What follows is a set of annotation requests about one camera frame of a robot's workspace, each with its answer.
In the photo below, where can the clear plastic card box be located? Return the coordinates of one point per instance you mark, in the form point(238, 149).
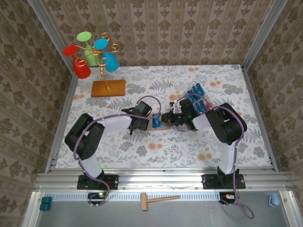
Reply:
point(203, 97)

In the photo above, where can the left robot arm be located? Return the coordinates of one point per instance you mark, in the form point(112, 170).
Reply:
point(91, 165)

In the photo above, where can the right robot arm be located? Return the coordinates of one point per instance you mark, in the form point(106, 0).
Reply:
point(227, 163)

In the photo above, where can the red round object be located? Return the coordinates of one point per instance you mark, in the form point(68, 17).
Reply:
point(209, 105)

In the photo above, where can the floral tablecloth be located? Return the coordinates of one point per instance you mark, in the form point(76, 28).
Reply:
point(177, 151)

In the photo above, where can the blue plastic goblet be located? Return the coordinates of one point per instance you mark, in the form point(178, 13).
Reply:
point(111, 62)

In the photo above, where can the wooden mallet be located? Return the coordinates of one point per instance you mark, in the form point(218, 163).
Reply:
point(144, 202)

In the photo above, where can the red plastic goblet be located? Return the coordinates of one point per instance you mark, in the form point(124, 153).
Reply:
point(81, 71)

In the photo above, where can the green plastic goblet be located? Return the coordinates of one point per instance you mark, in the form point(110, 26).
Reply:
point(84, 36)

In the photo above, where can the teal clamp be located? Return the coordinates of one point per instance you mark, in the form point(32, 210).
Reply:
point(47, 200)

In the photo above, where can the light blue roll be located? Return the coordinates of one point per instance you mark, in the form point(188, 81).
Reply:
point(274, 199)

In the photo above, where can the teal block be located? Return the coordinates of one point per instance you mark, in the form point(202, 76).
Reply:
point(45, 207)

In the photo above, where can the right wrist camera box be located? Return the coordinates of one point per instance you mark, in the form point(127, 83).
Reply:
point(186, 107)

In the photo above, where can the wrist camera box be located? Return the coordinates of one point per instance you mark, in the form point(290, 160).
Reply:
point(186, 107)
point(144, 108)

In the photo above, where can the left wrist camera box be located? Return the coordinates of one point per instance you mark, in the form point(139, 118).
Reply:
point(144, 108)

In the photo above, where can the aluminium front rail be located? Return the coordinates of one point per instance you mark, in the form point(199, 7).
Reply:
point(161, 179)

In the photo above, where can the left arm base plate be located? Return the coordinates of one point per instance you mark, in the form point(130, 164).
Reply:
point(113, 182)

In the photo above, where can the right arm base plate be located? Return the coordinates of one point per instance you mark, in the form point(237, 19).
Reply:
point(208, 182)

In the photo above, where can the aluminium side rail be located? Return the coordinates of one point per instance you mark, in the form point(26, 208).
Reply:
point(260, 118)
point(62, 123)

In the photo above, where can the aluminium frame post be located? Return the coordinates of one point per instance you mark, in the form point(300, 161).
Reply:
point(262, 30)
point(47, 28)

